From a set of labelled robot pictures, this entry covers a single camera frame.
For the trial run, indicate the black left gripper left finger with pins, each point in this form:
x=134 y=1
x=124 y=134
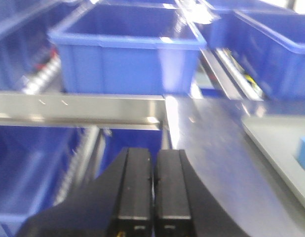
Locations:
x=116 y=204

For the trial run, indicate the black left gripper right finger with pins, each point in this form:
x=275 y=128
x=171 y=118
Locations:
x=184 y=207

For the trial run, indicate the steel shelf front beam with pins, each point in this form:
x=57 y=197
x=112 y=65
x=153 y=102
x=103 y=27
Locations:
x=140 y=112

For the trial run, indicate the blue bin lower right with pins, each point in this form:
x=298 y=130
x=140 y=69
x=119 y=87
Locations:
x=118 y=139

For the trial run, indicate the blue bin lower left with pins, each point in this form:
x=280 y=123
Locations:
x=37 y=167

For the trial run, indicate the grey metal tray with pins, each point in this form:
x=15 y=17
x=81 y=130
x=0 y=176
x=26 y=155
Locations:
x=279 y=138

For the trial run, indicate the blue cube block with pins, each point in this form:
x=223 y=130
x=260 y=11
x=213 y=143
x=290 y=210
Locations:
x=300 y=156

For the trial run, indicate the blue plastic bin left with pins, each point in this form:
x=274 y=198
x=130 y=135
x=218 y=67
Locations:
x=127 y=49

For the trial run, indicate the blue plastic bin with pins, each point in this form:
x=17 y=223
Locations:
x=127 y=49
x=269 y=46

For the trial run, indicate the blue bin far left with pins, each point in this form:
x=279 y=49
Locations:
x=24 y=44

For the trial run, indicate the blue plastic bin right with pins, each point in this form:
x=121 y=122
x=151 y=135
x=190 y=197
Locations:
x=269 y=46

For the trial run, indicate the white roller conveyor rail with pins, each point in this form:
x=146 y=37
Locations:
x=225 y=76

